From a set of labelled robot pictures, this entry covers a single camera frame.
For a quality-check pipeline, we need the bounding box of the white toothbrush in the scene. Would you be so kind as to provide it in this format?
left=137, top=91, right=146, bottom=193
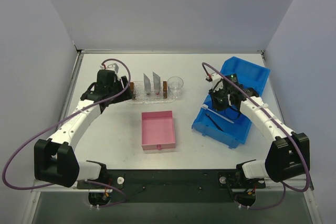
left=202, top=104, right=234, bottom=124

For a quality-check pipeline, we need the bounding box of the black-capped toothpaste tube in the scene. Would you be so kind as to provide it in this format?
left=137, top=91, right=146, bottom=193
left=143, top=73, right=151, bottom=95

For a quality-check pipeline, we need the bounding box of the black toothbrush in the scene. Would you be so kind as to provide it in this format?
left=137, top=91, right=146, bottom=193
left=206, top=113, right=223, bottom=132

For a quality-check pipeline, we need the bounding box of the red-capped toothpaste tube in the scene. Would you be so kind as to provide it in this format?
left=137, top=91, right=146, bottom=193
left=153, top=72, right=161, bottom=95

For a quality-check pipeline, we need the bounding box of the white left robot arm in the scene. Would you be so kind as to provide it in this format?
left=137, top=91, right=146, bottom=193
left=34, top=63, right=132, bottom=188

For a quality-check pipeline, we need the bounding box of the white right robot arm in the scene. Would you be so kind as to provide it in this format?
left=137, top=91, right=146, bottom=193
left=206, top=73, right=310, bottom=182

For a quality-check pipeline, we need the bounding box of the clear textured glass tray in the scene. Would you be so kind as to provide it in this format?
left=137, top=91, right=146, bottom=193
left=126, top=81, right=177, bottom=105

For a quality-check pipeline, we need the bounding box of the blue plastic bin organizer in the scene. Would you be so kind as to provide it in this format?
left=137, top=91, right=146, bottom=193
left=192, top=57, right=270, bottom=148

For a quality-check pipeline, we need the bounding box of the pink plastic drawer box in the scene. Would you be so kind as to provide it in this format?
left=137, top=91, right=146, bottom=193
left=141, top=111, right=176, bottom=151

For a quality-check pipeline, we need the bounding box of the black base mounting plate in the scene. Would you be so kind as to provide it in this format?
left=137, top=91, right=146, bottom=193
left=76, top=168, right=267, bottom=204

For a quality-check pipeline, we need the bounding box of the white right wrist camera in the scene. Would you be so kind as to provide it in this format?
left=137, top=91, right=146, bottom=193
left=206, top=73, right=224, bottom=90

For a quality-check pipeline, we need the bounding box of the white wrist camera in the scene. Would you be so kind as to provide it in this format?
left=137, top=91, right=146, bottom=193
left=206, top=73, right=224, bottom=90
left=100, top=63, right=119, bottom=78

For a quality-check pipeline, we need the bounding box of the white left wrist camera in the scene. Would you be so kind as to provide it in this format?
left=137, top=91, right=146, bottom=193
left=100, top=63, right=119, bottom=78

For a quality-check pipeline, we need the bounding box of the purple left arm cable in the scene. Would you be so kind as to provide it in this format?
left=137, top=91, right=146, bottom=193
left=2, top=58, right=132, bottom=206

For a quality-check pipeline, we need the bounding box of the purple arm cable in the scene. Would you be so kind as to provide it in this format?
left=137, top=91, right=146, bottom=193
left=2, top=58, right=132, bottom=206
left=201, top=62, right=312, bottom=210

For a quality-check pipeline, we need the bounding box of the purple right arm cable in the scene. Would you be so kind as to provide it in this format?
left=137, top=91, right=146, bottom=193
left=201, top=62, right=312, bottom=210

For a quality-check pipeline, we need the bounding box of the aluminium frame rail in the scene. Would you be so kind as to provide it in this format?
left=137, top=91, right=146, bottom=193
left=31, top=167, right=314, bottom=193

